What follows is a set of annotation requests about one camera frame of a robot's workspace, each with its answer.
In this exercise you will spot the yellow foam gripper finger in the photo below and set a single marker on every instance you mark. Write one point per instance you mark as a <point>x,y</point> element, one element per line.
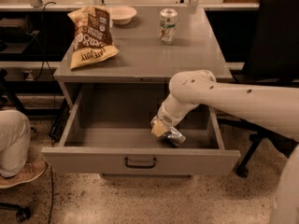
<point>159,128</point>

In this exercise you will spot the slim redbull can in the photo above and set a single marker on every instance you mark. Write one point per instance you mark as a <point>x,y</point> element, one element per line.
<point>173,135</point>

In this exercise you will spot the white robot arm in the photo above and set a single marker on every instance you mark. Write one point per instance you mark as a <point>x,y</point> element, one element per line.
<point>273,108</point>

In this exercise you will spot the open grey top drawer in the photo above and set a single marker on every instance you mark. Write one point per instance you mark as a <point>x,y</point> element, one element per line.
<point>111,122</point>

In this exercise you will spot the green white soda can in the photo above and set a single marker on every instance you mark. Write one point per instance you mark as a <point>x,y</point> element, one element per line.
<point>168,21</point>

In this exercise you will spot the grey metal cabinet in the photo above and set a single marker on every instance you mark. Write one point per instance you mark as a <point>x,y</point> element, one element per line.
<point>143,57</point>

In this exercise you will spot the yellow brown chip bag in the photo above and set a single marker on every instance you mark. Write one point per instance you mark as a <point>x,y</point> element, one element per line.
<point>93,41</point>

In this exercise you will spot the white paper bowl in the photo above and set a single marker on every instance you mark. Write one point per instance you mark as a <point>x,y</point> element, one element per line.
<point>122,15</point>

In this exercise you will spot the tan sneaker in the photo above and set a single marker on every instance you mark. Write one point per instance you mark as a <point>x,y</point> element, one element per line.
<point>29,173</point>

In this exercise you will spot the black office chair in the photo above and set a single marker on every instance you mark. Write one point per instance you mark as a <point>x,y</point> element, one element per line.
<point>265,40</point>

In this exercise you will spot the person leg beige trousers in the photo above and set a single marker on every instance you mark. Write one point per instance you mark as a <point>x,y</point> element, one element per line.
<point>15,138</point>

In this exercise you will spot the black chair caster base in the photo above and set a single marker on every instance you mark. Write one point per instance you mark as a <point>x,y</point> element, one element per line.
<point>22,213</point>

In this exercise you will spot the black drawer handle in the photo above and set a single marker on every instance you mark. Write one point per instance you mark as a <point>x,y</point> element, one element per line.
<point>140,164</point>

